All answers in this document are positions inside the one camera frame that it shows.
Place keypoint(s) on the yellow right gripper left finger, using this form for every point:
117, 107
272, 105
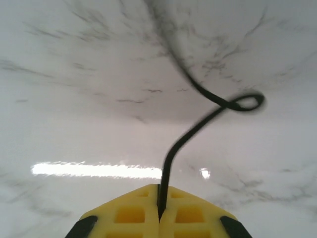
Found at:
123, 210

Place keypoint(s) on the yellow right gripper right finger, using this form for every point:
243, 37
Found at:
195, 210

